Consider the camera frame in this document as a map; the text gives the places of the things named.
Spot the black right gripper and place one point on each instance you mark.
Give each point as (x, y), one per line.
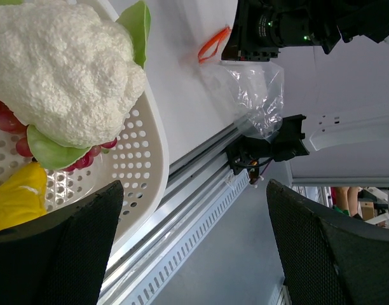
(262, 28)

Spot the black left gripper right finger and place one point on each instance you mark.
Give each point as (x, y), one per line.
(327, 256)

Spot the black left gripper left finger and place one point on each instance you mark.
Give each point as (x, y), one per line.
(61, 258)

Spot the clear zip top bag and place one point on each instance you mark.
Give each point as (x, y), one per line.
(248, 93)

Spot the red grape bunch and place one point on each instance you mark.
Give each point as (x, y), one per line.
(64, 110)

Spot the white cauliflower with leaves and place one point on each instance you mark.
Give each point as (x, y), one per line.
(71, 34)

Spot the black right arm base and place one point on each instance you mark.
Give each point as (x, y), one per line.
(255, 155)

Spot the yellow pear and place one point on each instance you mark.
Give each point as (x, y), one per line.
(22, 196)

